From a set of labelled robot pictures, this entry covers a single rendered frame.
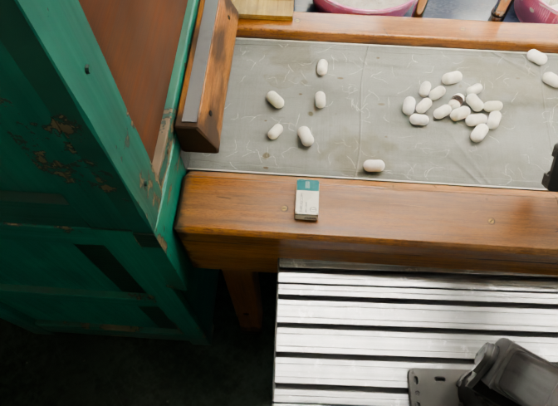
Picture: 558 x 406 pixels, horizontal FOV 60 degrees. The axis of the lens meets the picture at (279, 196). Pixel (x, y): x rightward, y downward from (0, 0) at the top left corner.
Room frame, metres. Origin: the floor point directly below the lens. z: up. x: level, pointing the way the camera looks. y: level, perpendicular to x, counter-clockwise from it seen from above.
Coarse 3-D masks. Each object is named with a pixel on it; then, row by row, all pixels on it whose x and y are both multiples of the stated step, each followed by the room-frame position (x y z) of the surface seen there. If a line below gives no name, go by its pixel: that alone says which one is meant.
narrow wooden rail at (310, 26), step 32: (256, 32) 0.70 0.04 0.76; (288, 32) 0.69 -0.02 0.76; (320, 32) 0.69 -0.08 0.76; (352, 32) 0.69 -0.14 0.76; (384, 32) 0.69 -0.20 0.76; (416, 32) 0.69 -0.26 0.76; (448, 32) 0.69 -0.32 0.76; (480, 32) 0.69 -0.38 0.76; (512, 32) 0.69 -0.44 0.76; (544, 32) 0.69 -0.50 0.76
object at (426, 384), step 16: (416, 368) 0.10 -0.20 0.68; (416, 384) 0.08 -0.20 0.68; (432, 384) 0.08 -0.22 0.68; (448, 384) 0.08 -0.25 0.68; (464, 384) 0.07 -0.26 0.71; (416, 400) 0.06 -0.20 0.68; (432, 400) 0.06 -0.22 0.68; (448, 400) 0.06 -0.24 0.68; (464, 400) 0.05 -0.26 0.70; (480, 400) 0.05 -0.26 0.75
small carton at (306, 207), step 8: (296, 184) 0.35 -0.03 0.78; (304, 184) 0.35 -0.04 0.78; (312, 184) 0.35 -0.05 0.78; (296, 192) 0.34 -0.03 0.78; (304, 192) 0.34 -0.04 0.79; (312, 192) 0.34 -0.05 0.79; (296, 200) 0.33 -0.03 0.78; (304, 200) 0.33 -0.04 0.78; (312, 200) 0.33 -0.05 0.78; (296, 208) 0.31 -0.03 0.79; (304, 208) 0.31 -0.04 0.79; (312, 208) 0.31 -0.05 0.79; (296, 216) 0.30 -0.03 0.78; (304, 216) 0.30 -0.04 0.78; (312, 216) 0.30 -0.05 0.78
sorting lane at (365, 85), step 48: (240, 48) 0.67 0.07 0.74; (288, 48) 0.67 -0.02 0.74; (336, 48) 0.67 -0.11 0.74; (384, 48) 0.67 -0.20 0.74; (432, 48) 0.67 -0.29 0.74; (240, 96) 0.56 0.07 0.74; (288, 96) 0.56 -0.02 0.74; (336, 96) 0.56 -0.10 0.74; (384, 96) 0.56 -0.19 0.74; (480, 96) 0.56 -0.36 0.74; (528, 96) 0.56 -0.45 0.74; (240, 144) 0.45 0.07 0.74; (288, 144) 0.45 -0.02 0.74; (336, 144) 0.45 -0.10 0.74; (384, 144) 0.45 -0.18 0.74; (432, 144) 0.45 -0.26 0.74; (480, 144) 0.45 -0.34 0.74; (528, 144) 0.45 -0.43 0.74
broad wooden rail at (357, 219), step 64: (192, 192) 0.35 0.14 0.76; (256, 192) 0.35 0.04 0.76; (320, 192) 0.35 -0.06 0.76; (384, 192) 0.35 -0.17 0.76; (448, 192) 0.35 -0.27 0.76; (512, 192) 0.36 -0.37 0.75; (192, 256) 0.29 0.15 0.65; (256, 256) 0.28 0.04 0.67; (320, 256) 0.27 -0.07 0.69; (384, 256) 0.27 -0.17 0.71; (448, 256) 0.26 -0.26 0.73; (512, 256) 0.25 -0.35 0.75
